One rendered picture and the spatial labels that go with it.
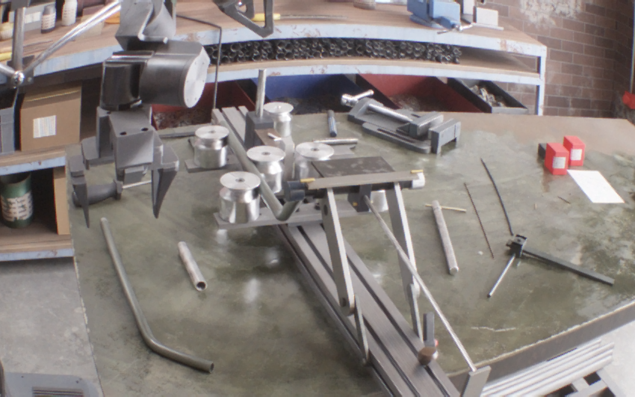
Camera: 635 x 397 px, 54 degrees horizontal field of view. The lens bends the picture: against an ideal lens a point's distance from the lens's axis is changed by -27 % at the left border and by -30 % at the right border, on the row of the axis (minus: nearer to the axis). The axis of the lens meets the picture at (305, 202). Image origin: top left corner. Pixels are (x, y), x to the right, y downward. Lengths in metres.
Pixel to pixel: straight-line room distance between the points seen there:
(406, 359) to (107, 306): 0.37
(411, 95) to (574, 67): 1.41
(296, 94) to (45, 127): 1.15
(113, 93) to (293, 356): 0.35
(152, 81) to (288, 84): 2.30
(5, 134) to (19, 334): 0.70
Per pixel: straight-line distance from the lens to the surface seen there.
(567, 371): 2.00
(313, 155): 1.12
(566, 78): 4.25
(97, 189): 1.18
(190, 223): 1.14
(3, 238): 2.72
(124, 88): 0.83
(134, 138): 0.77
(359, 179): 0.90
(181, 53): 0.82
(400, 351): 0.85
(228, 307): 0.96
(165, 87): 0.80
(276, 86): 3.07
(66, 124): 2.50
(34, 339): 2.36
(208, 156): 1.18
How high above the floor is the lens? 1.42
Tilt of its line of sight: 27 degrees down
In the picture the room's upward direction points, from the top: 4 degrees clockwise
